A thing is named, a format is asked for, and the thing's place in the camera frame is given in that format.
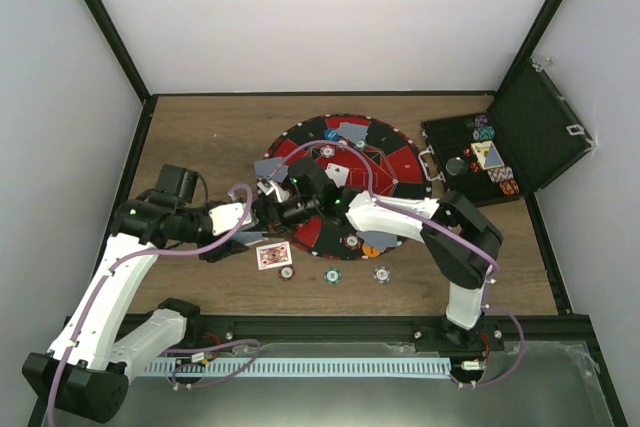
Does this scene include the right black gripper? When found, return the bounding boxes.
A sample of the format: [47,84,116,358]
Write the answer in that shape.
[252,195,321,239]

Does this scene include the face-up queen playing card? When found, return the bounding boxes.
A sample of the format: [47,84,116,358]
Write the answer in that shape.
[256,241,293,270]

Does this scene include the face-down blue playing card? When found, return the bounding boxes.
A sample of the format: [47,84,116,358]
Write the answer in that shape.
[254,157,288,182]

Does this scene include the red black chip stack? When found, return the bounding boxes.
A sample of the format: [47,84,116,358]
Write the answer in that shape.
[279,266,295,280]

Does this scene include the blue round blind button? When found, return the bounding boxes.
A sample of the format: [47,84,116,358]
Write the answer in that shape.
[324,128,340,142]

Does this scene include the green blue chip stack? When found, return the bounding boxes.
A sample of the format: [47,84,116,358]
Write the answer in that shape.
[324,269,341,284]

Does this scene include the purple white chip stack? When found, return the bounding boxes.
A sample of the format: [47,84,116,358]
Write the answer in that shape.
[374,267,391,283]

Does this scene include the grey playing card deck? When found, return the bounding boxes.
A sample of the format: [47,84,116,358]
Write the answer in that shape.
[232,231,264,246]

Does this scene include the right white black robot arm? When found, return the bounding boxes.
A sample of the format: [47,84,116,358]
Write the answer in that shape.
[273,157,503,350]

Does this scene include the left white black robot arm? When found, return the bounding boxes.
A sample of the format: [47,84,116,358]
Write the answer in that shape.
[22,164,290,426]

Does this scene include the round red black poker mat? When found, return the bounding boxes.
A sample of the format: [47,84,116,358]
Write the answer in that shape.
[261,114,432,261]

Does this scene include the orange round blind button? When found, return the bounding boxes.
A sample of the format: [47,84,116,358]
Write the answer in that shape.
[362,244,381,258]

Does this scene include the black round puck in case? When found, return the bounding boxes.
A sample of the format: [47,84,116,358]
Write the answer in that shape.
[445,157,469,177]

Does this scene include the card deck in case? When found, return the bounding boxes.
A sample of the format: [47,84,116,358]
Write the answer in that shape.
[471,140,505,170]

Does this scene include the teal chips in case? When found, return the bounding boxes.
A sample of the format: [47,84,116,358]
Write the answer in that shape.
[472,126,495,142]

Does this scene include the orange chips in case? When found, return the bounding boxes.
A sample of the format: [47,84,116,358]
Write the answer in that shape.
[499,179,520,196]

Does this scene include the black poker chip case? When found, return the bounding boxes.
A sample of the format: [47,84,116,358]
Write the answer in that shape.
[421,61,595,206]

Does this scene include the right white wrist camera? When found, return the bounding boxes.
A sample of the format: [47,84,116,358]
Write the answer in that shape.
[257,179,291,203]

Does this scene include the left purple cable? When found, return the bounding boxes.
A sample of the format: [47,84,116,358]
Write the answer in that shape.
[47,183,254,427]

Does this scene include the purple cable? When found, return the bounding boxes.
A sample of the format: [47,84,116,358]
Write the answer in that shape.
[269,139,501,281]
[47,183,254,427]

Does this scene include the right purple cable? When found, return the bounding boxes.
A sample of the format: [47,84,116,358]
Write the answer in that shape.
[269,139,501,281]

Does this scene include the light blue slotted cable duct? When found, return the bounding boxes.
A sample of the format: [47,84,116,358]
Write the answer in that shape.
[141,357,451,379]

